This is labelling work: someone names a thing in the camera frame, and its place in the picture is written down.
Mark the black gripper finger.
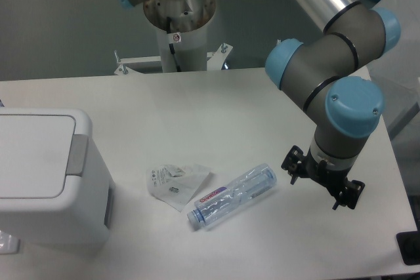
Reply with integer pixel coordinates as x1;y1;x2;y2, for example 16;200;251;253
281;146;305;185
331;178;366;210

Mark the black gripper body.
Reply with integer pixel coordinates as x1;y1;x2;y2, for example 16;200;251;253
301;151;351;198

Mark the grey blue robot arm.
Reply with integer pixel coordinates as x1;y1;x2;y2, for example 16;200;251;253
118;0;400;209

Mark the white trash can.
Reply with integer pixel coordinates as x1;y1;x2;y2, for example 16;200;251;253
1;108;115;245

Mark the clear plastic bag under can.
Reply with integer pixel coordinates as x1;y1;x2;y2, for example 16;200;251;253
0;231;20;255

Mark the black device at table edge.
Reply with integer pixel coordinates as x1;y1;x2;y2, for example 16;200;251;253
396;231;419;266

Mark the clear plastic water bottle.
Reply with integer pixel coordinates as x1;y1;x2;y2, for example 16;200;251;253
187;163;277;230

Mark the clear plastic wrapper bag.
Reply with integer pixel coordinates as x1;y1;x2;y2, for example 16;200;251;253
146;164;211;212

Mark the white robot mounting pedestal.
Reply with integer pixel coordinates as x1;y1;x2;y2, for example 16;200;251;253
114;0;233;75

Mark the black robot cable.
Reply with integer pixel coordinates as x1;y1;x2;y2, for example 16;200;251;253
165;16;182;73

